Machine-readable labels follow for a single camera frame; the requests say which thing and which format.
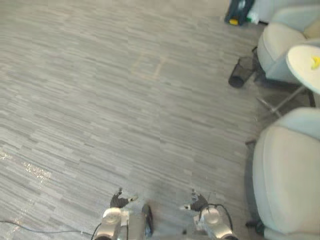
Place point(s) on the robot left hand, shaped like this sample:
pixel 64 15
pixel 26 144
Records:
pixel 118 202

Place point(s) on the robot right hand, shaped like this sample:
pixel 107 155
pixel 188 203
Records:
pixel 198 203

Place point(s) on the robot silver leg dark foot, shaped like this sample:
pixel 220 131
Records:
pixel 137 225

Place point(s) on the beige armchair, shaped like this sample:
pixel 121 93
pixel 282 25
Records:
pixel 277 47
pixel 287 180

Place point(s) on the black mesh waste bin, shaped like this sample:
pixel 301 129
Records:
pixel 241 73

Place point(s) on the round white side table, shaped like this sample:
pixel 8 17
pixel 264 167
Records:
pixel 302 67

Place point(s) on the yellow banana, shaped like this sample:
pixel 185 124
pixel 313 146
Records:
pixel 315 62

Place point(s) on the green white bottle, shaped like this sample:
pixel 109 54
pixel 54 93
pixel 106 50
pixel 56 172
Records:
pixel 253 17

